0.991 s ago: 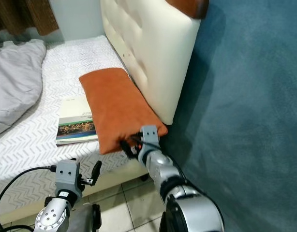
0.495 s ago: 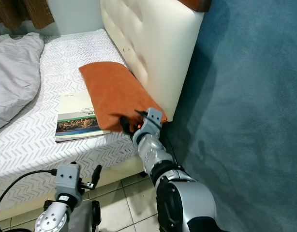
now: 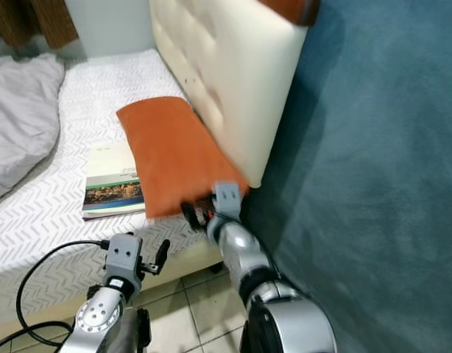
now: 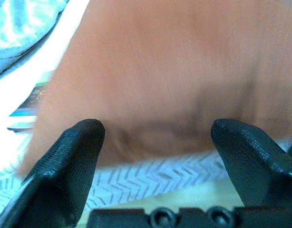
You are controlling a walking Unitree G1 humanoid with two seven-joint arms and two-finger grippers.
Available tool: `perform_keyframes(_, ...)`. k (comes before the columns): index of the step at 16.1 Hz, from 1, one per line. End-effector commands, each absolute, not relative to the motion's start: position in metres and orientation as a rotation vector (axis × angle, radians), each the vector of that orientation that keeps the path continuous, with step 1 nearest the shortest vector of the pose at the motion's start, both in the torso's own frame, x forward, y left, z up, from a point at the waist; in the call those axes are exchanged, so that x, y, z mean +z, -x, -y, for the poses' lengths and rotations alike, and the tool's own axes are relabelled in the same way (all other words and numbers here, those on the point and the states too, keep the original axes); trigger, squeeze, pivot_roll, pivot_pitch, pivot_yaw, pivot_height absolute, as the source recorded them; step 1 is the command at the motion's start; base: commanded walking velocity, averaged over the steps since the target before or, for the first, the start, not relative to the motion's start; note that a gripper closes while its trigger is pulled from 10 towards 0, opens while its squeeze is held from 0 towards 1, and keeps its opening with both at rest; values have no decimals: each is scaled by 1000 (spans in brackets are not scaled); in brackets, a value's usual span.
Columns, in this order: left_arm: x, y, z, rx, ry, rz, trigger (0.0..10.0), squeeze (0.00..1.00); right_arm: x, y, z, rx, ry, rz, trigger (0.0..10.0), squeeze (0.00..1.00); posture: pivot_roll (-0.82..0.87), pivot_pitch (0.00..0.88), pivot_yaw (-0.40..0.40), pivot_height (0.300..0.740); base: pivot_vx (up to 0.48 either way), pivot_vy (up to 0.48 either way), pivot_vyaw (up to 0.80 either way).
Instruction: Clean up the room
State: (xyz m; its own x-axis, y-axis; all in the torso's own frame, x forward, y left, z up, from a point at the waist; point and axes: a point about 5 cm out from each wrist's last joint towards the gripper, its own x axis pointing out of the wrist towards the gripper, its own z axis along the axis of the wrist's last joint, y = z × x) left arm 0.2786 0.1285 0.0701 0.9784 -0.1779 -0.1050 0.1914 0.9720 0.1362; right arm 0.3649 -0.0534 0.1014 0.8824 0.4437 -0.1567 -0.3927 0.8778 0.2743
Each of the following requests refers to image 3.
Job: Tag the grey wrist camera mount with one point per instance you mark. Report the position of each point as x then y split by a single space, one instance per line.
228 198
124 254

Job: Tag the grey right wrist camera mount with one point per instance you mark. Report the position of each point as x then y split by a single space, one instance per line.
228 198

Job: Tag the brown wooden headboard trim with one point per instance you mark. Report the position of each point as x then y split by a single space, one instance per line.
292 9

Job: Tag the brown curtain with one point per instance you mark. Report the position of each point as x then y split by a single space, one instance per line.
34 18

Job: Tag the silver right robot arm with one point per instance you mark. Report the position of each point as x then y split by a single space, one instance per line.
255 257

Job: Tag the mattress with chevron sheet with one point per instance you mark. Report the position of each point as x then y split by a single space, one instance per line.
49 228

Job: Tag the cream tufted headboard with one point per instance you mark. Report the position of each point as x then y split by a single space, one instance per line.
248 73

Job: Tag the white bedside cabinet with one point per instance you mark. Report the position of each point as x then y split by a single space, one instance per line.
108 26

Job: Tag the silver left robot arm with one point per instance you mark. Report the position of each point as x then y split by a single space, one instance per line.
101 320

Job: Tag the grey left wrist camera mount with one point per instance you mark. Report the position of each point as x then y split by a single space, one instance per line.
124 254

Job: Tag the book with landscape cover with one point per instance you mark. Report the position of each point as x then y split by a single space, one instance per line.
108 184

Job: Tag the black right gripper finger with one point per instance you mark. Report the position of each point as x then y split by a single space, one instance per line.
189 213

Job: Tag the orange rectangular pillow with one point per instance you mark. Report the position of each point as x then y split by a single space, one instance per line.
174 154

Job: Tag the pale wrinkled duvet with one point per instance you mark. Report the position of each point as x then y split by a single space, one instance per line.
23 118

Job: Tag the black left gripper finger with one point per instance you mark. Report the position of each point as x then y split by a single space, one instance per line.
162 254

